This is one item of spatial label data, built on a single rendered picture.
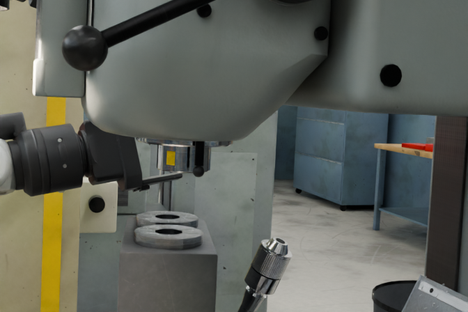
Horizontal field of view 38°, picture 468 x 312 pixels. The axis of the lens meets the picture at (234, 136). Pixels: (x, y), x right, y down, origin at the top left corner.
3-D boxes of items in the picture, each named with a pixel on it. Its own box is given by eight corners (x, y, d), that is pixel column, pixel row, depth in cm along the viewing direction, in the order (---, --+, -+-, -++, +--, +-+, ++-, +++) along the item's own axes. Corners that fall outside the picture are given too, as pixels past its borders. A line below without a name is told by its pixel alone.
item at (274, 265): (282, 242, 96) (267, 272, 98) (255, 237, 94) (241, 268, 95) (298, 259, 93) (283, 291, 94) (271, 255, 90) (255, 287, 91)
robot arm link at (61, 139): (148, 185, 89) (57, 203, 84) (132, 194, 98) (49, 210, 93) (129, 94, 90) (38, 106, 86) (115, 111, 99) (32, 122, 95)
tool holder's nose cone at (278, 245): (284, 236, 95) (281, 243, 96) (264, 232, 93) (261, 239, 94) (296, 248, 92) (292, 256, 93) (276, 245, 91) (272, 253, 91)
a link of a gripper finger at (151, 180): (176, 173, 97) (135, 181, 95) (183, 170, 94) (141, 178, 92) (179, 184, 97) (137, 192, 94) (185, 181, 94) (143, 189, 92)
